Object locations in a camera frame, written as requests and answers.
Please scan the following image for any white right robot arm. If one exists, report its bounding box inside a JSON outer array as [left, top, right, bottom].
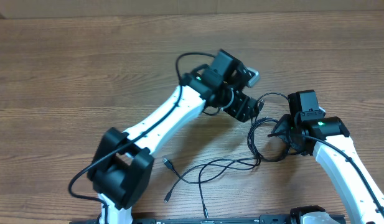
[[271, 90, 384, 223]]

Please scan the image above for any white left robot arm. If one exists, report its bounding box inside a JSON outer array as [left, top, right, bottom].
[[87, 50, 260, 223]]

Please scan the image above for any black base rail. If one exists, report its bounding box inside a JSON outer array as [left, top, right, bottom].
[[70, 205, 347, 224]]

